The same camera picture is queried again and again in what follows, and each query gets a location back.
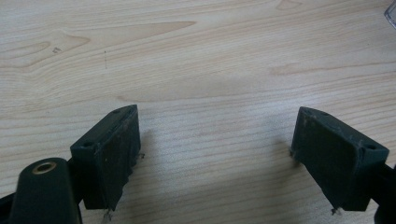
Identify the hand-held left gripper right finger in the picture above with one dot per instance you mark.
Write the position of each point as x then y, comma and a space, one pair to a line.
339, 161

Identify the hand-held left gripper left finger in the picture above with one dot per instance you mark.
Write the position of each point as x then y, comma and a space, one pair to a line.
106, 161

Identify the clear plastic container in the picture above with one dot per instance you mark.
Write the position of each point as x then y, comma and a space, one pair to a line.
391, 14

